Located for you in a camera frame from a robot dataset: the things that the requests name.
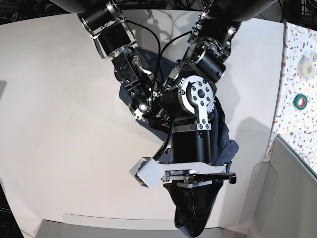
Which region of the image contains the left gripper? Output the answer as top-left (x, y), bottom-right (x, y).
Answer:
top-left (162, 171), bottom-right (237, 238)

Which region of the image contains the blue t-shirt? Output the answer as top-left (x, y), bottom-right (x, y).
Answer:
top-left (117, 48), bottom-right (240, 238)

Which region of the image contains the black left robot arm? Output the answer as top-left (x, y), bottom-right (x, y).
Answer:
top-left (135, 0), bottom-right (272, 238)

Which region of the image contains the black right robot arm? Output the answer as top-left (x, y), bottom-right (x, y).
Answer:
top-left (53, 0), bottom-right (170, 133)

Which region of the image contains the grey plastic bin right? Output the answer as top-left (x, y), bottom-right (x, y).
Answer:
top-left (237, 136), bottom-right (317, 238)

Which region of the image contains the terrazzo patterned side board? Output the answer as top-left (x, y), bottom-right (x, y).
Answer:
top-left (265, 23), bottom-right (317, 171)

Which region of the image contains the grey plastic tray front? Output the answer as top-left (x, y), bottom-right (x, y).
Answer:
top-left (34, 213), bottom-right (231, 238)

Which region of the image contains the green tape roll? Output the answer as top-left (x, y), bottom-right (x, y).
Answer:
top-left (293, 94), bottom-right (308, 110)

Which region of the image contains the clear tape dispenser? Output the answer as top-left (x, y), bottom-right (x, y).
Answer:
top-left (297, 51), bottom-right (317, 80)

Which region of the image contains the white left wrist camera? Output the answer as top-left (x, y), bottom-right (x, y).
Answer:
top-left (129, 157), bottom-right (165, 188)

